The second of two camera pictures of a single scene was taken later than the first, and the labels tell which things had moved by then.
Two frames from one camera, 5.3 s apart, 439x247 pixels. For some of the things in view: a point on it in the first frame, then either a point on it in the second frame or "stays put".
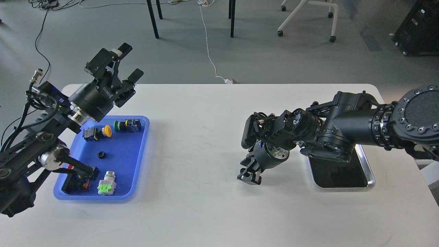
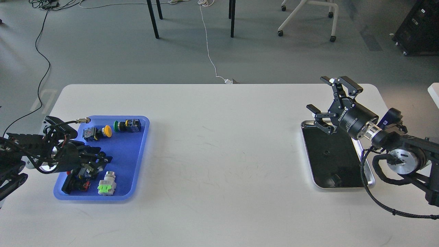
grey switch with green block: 107,186 stays put
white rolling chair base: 332,38 stays put
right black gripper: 265,155 → 344,112
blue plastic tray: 117,146 stays put
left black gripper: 94,99 → 73,154
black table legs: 231,11 stays put
